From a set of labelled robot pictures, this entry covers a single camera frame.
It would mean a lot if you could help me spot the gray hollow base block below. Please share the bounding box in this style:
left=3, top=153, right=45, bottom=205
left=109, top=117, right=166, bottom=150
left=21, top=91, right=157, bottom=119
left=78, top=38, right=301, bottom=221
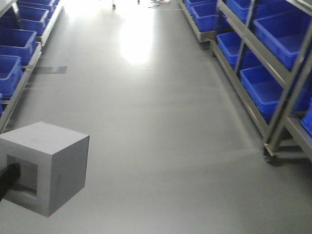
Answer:
left=0, top=122, right=90, bottom=217

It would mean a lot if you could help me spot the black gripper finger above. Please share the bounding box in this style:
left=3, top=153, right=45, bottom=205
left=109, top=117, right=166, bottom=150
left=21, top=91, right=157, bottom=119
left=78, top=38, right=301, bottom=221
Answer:
left=0, top=163, right=21, bottom=200

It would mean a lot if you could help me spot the background steel shelf rack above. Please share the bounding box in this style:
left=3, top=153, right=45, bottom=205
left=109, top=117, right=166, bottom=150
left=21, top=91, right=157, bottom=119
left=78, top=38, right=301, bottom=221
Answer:
left=178, top=0, right=312, bottom=165

